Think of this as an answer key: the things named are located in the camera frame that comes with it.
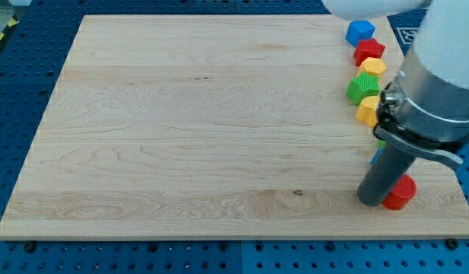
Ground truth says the small blue block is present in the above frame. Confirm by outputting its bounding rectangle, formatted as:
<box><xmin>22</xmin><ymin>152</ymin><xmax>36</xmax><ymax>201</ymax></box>
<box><xmin>369</xmin><ymin>148</ymin><xmax>382</xmax><ymax>165</ymax></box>

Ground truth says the black board screw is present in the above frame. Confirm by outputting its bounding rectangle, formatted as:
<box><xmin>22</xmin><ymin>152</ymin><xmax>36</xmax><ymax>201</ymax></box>
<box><xmin>23</xmin><ymin>241</ymin><xmax>37</xmax><ymax>253</ymax></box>
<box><xmin>445</xmin><ymin>238</ymin><xmax>460</xmax><ymax>250</ymax></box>

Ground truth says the black board screw right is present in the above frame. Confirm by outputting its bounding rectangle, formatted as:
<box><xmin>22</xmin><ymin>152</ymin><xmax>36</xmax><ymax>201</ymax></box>
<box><xmin>445</xmin><ymin>238</ymin><xmax>460</xmax><ymax>250</ymax></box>

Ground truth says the yellow hexagon block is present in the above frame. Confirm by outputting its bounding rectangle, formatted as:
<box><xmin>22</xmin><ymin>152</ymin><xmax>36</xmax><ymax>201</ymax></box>
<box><xmin>357</xmin><ymin>57</ymin><xmax>388</xmax><ymax>78</ymax></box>

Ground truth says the blue cube block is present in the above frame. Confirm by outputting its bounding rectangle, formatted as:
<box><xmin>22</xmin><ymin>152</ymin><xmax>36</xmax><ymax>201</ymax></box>
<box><xmin>345</xmin><ymin>20</ymin><xmax>375</xmax><ymax>47</ymax></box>

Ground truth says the black board screw left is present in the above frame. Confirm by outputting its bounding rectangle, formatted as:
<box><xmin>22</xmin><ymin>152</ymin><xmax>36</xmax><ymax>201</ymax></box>
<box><xmin>23</xmin><ymin>241</ymin><xmax>37</xmax><ymax>253</ymax></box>

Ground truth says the red cylinder block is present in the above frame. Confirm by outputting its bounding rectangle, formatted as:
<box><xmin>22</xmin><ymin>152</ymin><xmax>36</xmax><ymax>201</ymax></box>
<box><xmin>382</xmin><ymin>174</ymin><xmax>417</xmax><ymax>210</ymax></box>

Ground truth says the green star block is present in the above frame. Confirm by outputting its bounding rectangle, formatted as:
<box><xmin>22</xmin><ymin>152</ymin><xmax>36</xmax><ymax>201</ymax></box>
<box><xmin>346</xmin><ymin>72</ymin><xmax>380</xmax><ymax>106</ymax></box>

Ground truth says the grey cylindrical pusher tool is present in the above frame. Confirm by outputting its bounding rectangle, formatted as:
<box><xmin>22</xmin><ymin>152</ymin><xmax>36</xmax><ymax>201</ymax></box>
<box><xmin>357</xmin><ymin>143</ymin><xmax>416</xmax><ymax>207</ymax></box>

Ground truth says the red star block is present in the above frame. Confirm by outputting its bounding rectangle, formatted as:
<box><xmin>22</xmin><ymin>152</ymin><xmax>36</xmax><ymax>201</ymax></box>
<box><xmin>353</xmin><ymin>38</ymin><xmax>386</xmax><ymax>66</ymax></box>

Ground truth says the white fiducial marker tag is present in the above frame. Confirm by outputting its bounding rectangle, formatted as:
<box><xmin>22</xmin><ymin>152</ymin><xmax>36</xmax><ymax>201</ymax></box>
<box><xmin>396</xmin><ymin>27</ymin><xmax>418</xmax><ymax>45</ymax></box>

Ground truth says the wooden board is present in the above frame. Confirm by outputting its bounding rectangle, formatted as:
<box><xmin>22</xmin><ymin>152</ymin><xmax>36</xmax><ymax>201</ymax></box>
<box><xmin>0</xmin><ymin>15</ymin><xmax>469</xmax><ymax>241</ymax></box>

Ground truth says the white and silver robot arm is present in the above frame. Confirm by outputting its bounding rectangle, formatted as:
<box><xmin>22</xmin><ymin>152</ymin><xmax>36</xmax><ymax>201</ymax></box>
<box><xmin>324</xmin><ymin>0</ymin><xmax>469</xmax><ymax>169</ymax></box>

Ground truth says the yellow half-round block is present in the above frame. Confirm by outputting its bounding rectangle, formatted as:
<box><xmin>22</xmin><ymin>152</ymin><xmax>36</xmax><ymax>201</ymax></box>
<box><xmin>355</xmin><ymin>96</ymin><xmax>380</xmax><ymax>128</ymax></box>

